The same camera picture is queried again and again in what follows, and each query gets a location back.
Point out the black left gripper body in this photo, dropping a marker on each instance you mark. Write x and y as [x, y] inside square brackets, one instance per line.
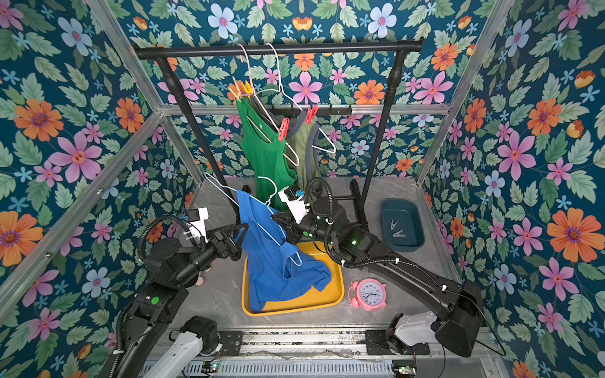
[222, 252]

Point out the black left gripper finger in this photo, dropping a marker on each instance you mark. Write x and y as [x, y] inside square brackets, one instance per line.
[237, 233]
[235, 252]

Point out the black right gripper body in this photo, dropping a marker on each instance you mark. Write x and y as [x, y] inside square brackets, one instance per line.
[287, 223]

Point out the blue tank top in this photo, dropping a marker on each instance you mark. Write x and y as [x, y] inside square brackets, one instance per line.
[277, 270]

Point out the olive grey tank top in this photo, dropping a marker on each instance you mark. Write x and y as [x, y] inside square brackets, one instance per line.
[303, 147]

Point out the red clothespin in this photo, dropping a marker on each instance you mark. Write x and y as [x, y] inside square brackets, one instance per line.
[312, 113]
[283, 129]

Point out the yellow clothespin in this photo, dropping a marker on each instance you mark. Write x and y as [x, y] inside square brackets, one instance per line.
[246, 89]

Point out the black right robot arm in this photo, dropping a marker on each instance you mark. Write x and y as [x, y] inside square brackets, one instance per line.
[455, 311]

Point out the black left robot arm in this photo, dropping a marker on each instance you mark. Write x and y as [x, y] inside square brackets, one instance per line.
[174, 269]

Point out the green tank top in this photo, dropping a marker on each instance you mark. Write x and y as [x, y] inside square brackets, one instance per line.
[265, 152]

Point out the yellow plastic tray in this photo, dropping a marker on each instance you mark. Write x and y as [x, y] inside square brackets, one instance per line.
[332, 294]

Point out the pink alarm clock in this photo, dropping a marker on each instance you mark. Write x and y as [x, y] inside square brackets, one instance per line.
[368, 294]

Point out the dark teal tray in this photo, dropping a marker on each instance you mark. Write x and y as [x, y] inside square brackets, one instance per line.
[408, 216]

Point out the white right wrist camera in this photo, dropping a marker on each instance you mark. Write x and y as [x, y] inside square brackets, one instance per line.
[295, 202]

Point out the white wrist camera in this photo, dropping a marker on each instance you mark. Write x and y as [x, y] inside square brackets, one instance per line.
[295, 202]
[196, 220]

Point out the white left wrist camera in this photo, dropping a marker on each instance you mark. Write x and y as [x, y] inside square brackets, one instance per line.
[196, 220]

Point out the pink wire hanger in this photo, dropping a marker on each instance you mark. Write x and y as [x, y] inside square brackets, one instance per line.
[269, 115]

